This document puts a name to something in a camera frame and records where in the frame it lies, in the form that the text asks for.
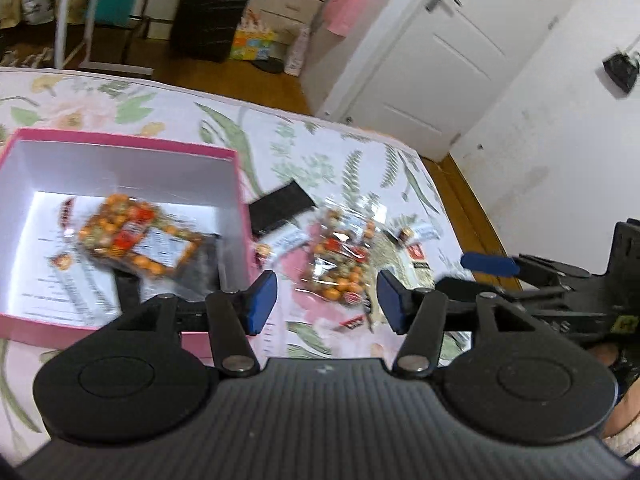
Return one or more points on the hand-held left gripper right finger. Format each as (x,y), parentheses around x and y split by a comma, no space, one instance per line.
(392,302)

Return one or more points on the white door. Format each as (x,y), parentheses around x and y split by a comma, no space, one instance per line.
(450,75)

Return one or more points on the dark slipper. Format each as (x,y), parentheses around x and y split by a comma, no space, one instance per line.
(267,66)

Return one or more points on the black suitcase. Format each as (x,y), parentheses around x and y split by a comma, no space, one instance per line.
(210,12)

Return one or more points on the large beige snack packet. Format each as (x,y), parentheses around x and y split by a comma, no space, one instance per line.
(417,260)

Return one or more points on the person's right hand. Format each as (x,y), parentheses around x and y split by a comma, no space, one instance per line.
(607,353)

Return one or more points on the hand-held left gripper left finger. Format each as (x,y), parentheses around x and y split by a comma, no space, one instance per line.
(260,305)

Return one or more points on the colourful gift bag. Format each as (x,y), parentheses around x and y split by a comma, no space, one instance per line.
(252,42)

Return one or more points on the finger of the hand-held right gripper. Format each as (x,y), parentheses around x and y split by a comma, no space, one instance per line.
(487,262)
(520,293)

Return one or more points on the folding side table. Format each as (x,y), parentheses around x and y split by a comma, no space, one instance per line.
(75,25)

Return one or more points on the pink hanging bag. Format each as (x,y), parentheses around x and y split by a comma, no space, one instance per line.
(345,7)

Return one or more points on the clear bag of coated peanuts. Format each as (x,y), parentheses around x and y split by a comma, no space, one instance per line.
(340,270)
(130,230)

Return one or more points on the white plastic bag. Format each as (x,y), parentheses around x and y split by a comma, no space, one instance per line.
(296,52)

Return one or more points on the grey patterned bag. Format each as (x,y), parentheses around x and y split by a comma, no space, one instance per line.
(37,6)

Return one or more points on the pink cardboard box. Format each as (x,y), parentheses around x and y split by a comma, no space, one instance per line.
(30,329)

